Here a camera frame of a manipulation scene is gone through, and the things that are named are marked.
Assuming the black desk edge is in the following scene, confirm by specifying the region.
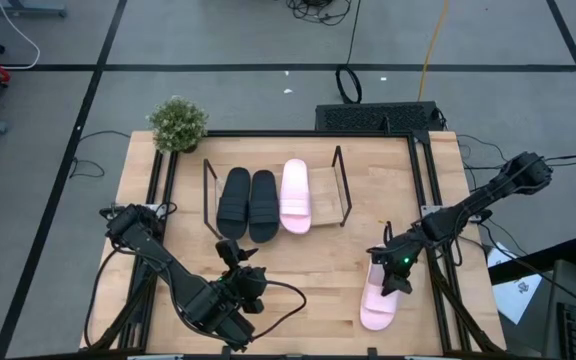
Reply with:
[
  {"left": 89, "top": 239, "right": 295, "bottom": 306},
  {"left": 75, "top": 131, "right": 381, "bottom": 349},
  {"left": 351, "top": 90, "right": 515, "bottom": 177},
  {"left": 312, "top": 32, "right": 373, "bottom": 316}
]
[{"left": 487, "top": 237, "right": 576, "bottom": 286}]

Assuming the black metal table frame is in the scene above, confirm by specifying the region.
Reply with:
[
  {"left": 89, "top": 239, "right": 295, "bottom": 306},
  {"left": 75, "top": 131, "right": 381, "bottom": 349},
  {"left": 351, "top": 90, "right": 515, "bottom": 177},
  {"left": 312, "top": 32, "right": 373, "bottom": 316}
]
[{"left": 81, "top": 128, "right": 507, "bottom": 359}]

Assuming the black curved table cable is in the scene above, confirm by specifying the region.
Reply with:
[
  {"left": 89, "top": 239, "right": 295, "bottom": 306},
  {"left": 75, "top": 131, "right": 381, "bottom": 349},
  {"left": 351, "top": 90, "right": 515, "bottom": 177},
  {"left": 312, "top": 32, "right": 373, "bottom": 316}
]
[{"left": 83, "top": 244, "right": 129, "bottom": 350}]

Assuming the tangled black cable bundle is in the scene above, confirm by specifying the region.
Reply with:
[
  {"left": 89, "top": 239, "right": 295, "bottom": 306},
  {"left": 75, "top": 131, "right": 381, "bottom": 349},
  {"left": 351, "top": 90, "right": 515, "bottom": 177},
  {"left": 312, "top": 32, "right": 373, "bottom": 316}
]
[{"left": 285, "top": 0, "right": 354, "bottom": 27}]

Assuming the wooden shelf with black frame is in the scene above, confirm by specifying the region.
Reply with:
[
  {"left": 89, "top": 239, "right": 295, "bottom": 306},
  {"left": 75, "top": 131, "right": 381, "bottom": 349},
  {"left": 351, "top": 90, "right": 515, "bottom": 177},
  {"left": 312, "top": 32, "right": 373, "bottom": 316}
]
[{"left": 202, "top": 145, "right": 354, "bottom": 241}]

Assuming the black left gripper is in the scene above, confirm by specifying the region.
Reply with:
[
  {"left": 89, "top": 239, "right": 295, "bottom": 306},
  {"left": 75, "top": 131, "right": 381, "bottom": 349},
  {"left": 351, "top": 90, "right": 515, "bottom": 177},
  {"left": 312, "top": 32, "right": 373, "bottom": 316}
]
[{"left": 222, "top": 247, "right": 269, "bottom": 314}]

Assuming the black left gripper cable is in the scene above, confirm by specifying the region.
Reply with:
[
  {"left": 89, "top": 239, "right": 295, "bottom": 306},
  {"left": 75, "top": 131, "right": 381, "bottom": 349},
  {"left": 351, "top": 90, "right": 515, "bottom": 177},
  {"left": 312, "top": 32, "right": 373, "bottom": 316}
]
[{"left": 252, "top": 278, "right": 308, "bottom": 342}]

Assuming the white paper sheet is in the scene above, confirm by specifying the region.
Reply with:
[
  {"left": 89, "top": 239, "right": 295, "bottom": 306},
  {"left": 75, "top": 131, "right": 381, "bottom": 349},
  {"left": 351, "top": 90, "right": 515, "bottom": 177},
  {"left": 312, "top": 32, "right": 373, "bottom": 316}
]
[{"left": 486, "top": 242, "right": 544, "bottom": 325}]

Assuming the pink slide sandal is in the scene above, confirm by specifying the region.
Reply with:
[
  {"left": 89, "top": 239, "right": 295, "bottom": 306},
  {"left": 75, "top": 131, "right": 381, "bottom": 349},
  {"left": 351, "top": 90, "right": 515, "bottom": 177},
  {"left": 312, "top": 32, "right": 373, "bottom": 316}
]
[
  {"left": 278, "top": 158, "right": 313, "bottom": 235},
  {"left": 359, "top": 243, "right": 403, "bottom": 332}
]

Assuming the thin black floor cable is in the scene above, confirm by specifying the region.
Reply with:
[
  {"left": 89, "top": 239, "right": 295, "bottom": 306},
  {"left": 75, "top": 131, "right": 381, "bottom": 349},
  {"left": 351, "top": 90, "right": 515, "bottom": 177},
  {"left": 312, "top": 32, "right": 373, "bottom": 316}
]
[{"left": 68, "top": 129, "right": 132, "bottom": 180}]

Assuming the black cable beside table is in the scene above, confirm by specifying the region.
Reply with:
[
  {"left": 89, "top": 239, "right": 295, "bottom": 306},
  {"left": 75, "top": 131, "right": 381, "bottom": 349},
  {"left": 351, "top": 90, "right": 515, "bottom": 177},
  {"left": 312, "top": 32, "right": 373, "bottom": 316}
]
[{"left": 456, "top": 133, "right": 576, "bottom": 172}]

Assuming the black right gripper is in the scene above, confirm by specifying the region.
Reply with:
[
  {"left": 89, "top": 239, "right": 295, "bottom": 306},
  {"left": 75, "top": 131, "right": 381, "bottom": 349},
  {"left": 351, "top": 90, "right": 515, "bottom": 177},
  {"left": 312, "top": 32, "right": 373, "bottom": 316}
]
[{"left": 367, "top": 232, "right": 427, "bottom": 296}]

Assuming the white floor cable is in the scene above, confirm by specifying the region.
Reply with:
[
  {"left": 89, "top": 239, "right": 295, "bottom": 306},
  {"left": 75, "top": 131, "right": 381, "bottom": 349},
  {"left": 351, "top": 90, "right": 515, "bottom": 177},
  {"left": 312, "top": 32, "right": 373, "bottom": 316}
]
[{"left": 0, "top": 0, "right": 42, "bottom": 71}]

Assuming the black slide sandal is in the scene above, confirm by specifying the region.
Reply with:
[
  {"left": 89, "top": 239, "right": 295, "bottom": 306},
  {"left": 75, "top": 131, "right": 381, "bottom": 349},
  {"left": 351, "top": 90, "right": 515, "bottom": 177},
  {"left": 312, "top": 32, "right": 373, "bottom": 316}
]
[
  {"left": 216, "top": 166, "right": 252, "bottom": 240},
  {"left": 248, "top": 169, "right": 281, "bottom": 245}
]

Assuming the yellow cable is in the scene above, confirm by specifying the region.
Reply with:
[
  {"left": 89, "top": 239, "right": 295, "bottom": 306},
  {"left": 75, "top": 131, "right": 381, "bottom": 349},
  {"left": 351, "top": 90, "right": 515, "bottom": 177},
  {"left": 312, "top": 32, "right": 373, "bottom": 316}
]
[{"left": 416, "top": 0, "right": 453, "bottom": 103}]

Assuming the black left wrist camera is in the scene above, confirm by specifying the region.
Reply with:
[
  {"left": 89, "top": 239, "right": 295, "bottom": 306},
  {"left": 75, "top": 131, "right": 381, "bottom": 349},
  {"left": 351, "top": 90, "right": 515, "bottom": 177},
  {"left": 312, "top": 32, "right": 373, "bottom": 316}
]
[{"left": 215, "top": 238, "right": 242, "bottom": 270}]

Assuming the black perforated computer case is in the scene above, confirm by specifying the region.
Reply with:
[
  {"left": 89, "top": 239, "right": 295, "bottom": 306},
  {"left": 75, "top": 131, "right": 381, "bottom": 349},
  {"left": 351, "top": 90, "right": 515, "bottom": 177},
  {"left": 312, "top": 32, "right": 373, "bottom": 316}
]
[{"left": 314, "top": 101, "right": 445, "bottom": 134}]

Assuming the black coiled floor cable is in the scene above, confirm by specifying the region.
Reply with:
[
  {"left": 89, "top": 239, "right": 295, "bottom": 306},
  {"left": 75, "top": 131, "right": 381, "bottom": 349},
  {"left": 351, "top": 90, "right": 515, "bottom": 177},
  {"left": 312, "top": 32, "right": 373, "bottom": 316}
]
[{"left": 335, "top": 0, "right": 364, "bottom": 105}]

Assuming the small green potted plant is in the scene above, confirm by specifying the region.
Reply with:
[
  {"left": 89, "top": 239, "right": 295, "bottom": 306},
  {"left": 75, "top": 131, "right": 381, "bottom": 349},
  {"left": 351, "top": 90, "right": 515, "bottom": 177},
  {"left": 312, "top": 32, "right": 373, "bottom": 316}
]
[{"left": 146, "top": 94, "right": 210, "bottom": 154}]

